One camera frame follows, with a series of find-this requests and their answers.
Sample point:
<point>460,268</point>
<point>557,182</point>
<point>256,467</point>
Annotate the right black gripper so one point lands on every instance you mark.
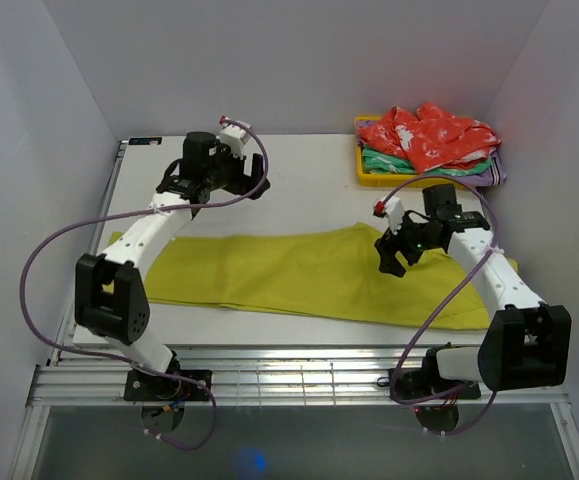
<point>386,251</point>

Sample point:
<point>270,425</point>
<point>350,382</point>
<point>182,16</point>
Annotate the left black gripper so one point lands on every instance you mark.
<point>243,184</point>

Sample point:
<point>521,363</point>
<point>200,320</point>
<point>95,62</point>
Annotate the yellow-green trousers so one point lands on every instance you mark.
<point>331,274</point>

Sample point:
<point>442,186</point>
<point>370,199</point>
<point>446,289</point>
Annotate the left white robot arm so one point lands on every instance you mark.
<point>110,296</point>

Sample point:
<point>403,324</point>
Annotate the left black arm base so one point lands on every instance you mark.
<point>142,387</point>

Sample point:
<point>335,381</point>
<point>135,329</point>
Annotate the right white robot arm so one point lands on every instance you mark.
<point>526,344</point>

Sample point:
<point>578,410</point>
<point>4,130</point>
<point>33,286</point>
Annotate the yellow plastic tray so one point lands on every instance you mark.
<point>390,180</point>

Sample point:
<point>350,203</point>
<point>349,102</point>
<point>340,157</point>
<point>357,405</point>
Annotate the green folded garment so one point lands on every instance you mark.
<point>375,162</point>

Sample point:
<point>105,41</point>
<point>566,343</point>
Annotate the blue label sticker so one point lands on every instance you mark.
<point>145,141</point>

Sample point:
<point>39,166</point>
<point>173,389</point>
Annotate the red white patterned garment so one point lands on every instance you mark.
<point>430,138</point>

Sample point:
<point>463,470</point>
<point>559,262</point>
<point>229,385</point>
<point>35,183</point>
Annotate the purple striped garment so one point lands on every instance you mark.
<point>495,175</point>

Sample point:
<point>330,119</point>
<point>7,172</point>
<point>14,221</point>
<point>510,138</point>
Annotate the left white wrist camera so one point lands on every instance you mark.
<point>235,135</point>

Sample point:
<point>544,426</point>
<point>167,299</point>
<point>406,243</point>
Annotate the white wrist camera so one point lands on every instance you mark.
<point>392,209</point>
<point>235,135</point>

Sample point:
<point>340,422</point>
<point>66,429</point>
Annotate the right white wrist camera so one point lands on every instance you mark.
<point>392,209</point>

